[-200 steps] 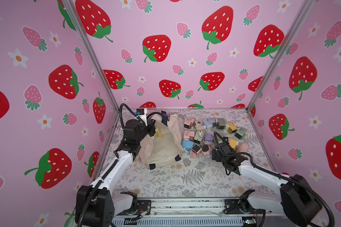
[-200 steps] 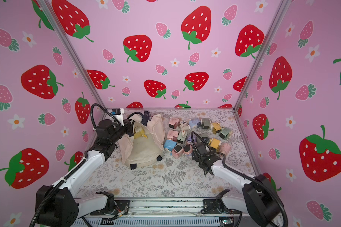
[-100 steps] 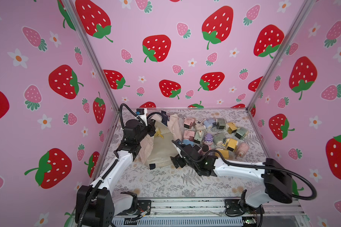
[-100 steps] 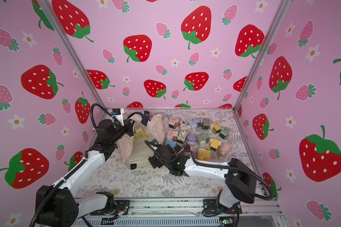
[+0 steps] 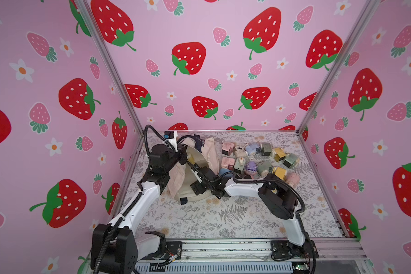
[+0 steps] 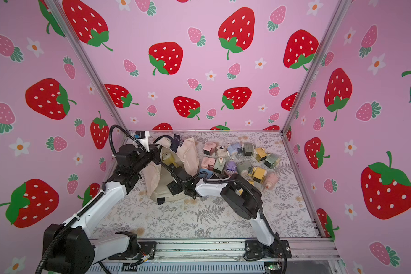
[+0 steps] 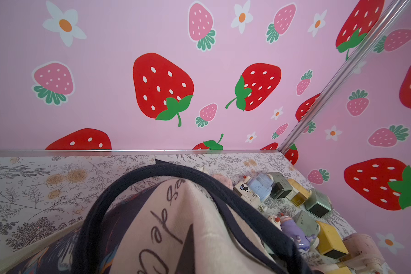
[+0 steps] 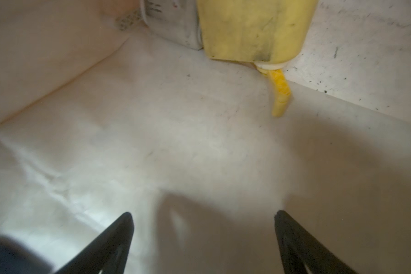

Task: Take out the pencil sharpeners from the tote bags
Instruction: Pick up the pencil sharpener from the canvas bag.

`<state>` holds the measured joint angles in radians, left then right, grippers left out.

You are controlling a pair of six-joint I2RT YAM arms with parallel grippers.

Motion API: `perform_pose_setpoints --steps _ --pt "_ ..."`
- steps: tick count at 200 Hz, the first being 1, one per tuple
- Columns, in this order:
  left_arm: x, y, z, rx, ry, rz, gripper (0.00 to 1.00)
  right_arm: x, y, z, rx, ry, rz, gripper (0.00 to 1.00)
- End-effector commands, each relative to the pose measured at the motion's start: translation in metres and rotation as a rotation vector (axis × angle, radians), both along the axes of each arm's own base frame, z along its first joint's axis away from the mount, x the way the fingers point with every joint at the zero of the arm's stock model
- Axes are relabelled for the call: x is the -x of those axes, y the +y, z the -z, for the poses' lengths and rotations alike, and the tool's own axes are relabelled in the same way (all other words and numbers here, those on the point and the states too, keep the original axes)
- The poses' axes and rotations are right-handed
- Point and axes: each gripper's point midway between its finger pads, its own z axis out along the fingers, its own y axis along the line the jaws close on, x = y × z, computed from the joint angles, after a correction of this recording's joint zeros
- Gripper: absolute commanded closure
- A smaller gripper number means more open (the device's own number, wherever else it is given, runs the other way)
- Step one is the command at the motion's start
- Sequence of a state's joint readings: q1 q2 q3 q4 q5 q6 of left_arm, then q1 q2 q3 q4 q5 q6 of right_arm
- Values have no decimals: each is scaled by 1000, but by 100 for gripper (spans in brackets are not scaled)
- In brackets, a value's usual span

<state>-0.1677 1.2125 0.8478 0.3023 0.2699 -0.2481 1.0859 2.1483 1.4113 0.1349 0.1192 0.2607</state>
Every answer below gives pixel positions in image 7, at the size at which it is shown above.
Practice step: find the light blue pencil sharpener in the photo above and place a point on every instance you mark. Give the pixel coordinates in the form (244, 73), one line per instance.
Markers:
(262, 185)

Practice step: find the cream canvas tote bag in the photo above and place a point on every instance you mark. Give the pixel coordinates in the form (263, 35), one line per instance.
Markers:
(168, 219)

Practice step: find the grey green round sharpener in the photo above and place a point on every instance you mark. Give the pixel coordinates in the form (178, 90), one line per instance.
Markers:
(307, 224)

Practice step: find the pink round pencil sharpener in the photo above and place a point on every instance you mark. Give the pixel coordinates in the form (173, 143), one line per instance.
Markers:
(364, 258)

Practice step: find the mint green pencil sharpener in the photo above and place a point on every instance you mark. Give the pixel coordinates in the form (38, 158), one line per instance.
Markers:
(318, 203)

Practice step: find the yellow pencil sharpener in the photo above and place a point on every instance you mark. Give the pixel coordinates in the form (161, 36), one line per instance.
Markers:
(331, 244)
(298, 195)

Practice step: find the grey green pencil sharpener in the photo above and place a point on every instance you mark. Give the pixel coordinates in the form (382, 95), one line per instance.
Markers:
(280, 187)

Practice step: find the purple pencil sharpener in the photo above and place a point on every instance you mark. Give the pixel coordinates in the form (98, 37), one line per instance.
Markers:
(303, 242)

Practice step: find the cream white pencil sharpener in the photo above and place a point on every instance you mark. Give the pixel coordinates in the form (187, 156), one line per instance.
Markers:
(247, 194)

